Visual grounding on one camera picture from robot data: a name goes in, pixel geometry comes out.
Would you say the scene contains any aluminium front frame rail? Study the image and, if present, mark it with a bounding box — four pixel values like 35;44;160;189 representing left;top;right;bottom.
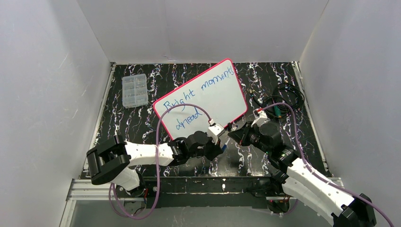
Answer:
66;177;349;201

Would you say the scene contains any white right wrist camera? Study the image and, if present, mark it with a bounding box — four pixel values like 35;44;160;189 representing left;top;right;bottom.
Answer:
251;108;268;127

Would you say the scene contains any green handled screwdriver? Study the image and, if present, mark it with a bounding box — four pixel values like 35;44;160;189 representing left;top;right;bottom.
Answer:
273;105;282;118

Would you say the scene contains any clear plastic compartment box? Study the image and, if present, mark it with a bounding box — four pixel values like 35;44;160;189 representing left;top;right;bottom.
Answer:
122;74;148;109

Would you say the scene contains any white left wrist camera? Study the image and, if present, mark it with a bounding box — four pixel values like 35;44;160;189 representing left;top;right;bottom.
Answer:
206;119;225;145

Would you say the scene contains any pink framed whiteboard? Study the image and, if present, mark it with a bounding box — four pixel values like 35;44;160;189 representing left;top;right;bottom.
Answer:
153;59;248;140

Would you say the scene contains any black coiled cable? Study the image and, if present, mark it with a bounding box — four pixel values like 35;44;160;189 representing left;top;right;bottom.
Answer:
249;79;305;119

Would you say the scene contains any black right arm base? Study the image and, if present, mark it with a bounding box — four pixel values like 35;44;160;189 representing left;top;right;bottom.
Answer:
245;178;298;216

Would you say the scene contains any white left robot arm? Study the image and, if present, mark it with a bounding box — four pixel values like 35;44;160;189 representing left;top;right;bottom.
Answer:
87;131;223;191

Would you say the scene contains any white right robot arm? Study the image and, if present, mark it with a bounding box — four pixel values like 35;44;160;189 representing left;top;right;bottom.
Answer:
228;122;377;227

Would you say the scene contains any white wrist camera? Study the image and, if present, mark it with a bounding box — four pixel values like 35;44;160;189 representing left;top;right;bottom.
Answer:
206;119;225;145
251;108;268;127

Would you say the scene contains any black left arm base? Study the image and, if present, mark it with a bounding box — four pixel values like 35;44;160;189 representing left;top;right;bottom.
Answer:
113;169;157;198

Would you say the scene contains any metal whiteboard stand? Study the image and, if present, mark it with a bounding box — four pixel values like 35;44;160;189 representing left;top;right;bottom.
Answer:
227;122;233;132

